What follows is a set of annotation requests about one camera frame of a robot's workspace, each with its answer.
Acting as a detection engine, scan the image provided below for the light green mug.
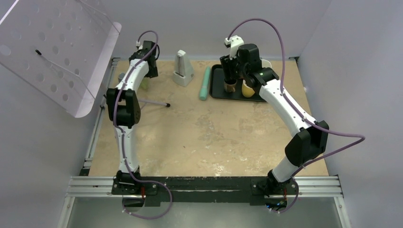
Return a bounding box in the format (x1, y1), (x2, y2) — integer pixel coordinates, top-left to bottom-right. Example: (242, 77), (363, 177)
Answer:
(140, 78), (150, 90)

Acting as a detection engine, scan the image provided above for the brown mug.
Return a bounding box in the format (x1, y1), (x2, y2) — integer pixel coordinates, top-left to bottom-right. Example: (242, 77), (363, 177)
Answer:
(224, 80), (237, 93)

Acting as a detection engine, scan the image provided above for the yellow mug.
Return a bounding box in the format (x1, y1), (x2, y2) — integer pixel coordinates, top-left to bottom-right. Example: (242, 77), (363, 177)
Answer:
(241, 80), (255, 98)

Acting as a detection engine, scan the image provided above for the grey dotted coffee mug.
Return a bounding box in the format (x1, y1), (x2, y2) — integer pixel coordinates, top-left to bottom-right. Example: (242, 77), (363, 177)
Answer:
(118, 73), (125, 83)

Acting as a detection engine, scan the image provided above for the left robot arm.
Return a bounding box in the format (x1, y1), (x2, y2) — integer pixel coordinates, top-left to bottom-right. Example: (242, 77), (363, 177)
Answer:
(106, 41), (158, 195)

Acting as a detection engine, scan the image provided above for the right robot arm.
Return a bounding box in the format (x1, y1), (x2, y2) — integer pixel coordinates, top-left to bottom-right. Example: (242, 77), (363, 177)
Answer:
(220, 41), (329, 195)

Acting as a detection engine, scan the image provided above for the black plastic tray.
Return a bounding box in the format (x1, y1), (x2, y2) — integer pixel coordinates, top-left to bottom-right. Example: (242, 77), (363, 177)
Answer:
(209, 64), (266, 103)

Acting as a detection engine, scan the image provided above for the white cup on table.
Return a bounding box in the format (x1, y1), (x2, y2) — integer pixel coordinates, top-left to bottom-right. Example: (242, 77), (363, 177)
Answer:
(261, 59), (272, 70)

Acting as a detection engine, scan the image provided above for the clear perforated acrylic panel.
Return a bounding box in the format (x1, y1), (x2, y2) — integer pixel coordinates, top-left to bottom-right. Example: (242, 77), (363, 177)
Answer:
(0, 0), (122, 118)

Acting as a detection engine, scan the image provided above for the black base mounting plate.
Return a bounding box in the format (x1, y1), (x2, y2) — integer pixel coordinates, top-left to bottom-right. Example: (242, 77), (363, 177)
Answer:
(111, 176), (297, 208)

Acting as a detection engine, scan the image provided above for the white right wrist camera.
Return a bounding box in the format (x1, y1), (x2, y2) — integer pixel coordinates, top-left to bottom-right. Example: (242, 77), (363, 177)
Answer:
(224, 35), (244, 60)

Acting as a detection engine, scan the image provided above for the small camera tripod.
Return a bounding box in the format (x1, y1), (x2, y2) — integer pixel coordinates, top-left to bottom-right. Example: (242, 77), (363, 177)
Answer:
(119, 91), (171, 111)

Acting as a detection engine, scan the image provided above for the aluminium frame rail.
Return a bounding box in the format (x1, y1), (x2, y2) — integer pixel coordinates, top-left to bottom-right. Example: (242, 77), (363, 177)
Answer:
(58, 60), (350, 228)

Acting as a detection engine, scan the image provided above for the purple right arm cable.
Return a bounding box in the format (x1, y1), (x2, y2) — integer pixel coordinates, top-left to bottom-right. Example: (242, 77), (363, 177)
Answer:
(226, 17), (366, 215)

